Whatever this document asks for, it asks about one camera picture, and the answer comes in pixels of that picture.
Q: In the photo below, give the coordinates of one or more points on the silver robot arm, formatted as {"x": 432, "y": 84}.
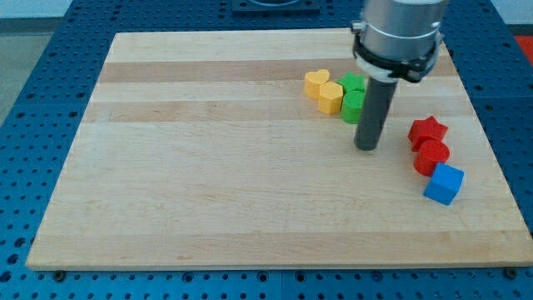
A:
{"x": 398, "y": 39}

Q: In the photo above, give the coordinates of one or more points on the wooden board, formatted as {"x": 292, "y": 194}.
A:
{"x": 200, "y": 150}

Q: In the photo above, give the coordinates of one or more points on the yellow heart block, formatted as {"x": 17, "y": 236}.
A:
{"x": 314, "y": 80}

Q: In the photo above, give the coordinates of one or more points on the yellow hexagon block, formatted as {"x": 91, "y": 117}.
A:
{"x": 330, "y": 98}

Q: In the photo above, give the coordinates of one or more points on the green cylinder block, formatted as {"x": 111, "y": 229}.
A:
{"x": 351, "y": 106}

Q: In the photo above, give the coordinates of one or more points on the green star block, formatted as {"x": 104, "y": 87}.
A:
{"x": 352, "y": 82}

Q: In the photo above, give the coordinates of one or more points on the dark grey cylindrical pointer tool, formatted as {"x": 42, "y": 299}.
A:
{"x": 377, "y": 102}

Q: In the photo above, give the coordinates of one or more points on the red star block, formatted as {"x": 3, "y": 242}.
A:
{"x": 425, "y": 129}

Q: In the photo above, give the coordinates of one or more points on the red cylinder block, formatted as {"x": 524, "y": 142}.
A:
{"x": 430, "y": 153}

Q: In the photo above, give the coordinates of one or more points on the blue cube block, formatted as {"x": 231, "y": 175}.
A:
{"x": 444, "y": 184}

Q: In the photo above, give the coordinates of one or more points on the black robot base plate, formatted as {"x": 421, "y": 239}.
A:
{"x": 276, "y": 6}

